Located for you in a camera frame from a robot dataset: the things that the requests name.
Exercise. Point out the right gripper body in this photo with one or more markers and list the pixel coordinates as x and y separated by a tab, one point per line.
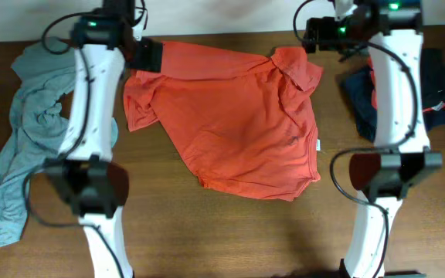
333	32

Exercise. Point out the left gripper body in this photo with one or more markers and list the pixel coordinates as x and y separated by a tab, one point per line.
147	58

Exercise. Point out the orange printed t-shirt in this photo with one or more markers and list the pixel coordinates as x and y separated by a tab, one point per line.
242	123

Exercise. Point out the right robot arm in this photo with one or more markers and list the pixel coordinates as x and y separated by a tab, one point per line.
401	156

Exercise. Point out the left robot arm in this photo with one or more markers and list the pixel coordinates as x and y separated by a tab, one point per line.
106	41

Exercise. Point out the grey t-shirt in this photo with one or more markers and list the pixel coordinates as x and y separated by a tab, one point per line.
63	99

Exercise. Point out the navy folded garment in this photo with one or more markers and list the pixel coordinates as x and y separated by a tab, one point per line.
360	89

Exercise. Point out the red folded garment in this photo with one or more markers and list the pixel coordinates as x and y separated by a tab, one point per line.
432	105

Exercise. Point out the black folded Nike garment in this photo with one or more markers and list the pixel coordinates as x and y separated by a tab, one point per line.
432	70

